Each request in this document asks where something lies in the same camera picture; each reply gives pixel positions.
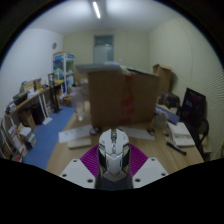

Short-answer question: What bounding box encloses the black office chair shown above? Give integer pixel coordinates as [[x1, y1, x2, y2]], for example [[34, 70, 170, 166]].
[[195, 115, 215, 162]]

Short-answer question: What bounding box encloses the black marker pen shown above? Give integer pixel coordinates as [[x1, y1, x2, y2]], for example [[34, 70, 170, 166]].
[[165, 141, 188, 156]]

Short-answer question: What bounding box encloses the tall cardboard box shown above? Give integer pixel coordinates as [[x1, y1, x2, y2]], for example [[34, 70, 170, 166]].
[[152, 63, 175, 95]]

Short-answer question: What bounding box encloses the black computer monitor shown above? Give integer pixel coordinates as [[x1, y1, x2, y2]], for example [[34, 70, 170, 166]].
[[180, 87, 207, 128]]

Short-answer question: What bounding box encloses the grey paper sheet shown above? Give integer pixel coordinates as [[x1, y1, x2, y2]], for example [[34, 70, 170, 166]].
[[127, 125, 156, 141]]

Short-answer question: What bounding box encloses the white open notebook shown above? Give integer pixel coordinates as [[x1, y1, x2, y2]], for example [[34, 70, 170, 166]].
[[166, 121, 196, 148]]

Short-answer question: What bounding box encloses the cluttered book shelf unit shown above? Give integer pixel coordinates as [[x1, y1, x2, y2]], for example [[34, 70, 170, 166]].
[[0, 115, 38, 164]]

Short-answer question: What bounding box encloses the black floor stand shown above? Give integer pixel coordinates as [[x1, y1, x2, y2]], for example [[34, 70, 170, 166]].
[[47, 72, 63, 114]]

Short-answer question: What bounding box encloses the large brown cardboard box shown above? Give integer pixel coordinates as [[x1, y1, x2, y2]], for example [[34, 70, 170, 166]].
[[75, 62, 161, 129]]

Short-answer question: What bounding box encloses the grey door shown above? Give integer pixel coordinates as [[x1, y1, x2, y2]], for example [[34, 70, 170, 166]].
[[92, 34, 115, 65]]

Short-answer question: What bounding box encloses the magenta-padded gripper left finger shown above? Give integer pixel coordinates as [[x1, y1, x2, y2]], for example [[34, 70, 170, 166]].
[[59, 143, 101, 190]]

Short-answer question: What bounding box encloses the wooden side desk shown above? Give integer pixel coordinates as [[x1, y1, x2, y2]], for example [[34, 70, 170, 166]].
[[4, 80, 64, 129]]

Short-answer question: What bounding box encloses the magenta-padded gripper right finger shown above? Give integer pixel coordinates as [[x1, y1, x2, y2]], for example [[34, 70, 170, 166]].
[[128, 143, 169, 189]]

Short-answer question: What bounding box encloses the clear glass jar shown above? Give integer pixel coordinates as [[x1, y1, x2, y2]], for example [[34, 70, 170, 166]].
[[71, 85, 90, 123]]

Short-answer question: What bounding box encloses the blue and white glass cabinet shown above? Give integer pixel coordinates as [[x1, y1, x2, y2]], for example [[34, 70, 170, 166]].
[[52, 51, 76, 96]]

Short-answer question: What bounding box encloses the white and grey computer mouse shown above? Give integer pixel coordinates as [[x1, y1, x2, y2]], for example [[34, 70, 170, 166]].
[[97, 127, 131, 178]]

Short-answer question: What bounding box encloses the white paper sheet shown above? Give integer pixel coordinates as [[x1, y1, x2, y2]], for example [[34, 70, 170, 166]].
[[58, 124, 95, 144]]

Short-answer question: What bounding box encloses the long ceiling light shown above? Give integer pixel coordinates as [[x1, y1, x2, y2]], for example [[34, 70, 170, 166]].
[[91, 0, 102, 20]]

